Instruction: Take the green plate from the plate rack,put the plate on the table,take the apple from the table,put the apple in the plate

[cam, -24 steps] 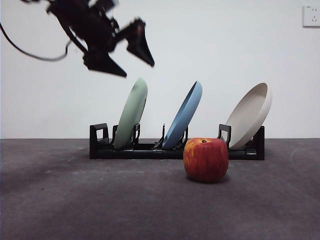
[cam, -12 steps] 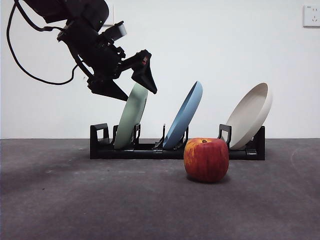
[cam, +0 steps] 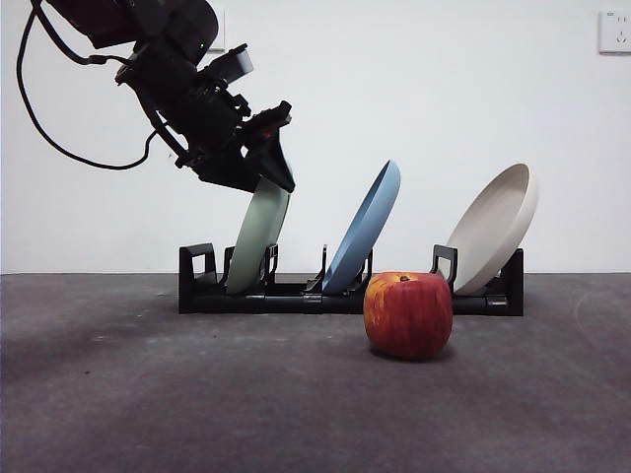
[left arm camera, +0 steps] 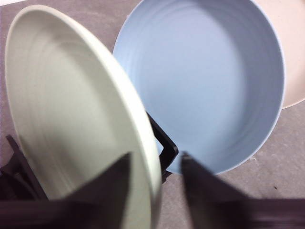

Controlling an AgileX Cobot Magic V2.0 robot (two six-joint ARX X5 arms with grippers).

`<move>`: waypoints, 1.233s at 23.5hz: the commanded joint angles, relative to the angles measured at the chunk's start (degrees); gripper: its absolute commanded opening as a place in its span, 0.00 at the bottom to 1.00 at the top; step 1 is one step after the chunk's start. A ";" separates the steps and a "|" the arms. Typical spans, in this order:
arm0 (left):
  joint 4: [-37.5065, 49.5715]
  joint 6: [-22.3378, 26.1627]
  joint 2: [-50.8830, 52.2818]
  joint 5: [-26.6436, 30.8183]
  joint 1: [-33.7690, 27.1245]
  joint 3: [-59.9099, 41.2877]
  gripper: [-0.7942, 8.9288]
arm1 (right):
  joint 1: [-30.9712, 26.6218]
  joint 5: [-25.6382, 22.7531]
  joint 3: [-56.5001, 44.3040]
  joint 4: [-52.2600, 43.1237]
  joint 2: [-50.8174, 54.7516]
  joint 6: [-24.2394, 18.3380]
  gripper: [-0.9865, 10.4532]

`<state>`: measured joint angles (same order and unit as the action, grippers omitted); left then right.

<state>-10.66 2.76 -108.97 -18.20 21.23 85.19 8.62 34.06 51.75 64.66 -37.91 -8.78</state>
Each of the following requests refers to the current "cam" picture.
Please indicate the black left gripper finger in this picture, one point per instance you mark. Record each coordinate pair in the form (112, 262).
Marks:
(227, 167)
(273, 157)

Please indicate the green plate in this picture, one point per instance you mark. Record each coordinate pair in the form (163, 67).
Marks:
(256, 236)

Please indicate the red apple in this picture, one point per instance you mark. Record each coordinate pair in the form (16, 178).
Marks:
(409, 315)

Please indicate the blue plate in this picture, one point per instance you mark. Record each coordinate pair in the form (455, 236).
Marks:
(365, 231)

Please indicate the black plate rack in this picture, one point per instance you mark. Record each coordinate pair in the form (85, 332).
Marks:
(286, 301)

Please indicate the cream white plate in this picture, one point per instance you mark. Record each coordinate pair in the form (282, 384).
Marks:
(493, 231)

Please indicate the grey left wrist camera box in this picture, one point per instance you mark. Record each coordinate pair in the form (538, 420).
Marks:
(231, 61)

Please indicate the white wall socket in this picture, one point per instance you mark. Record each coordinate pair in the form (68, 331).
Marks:
(616, 32)
(219, 29)

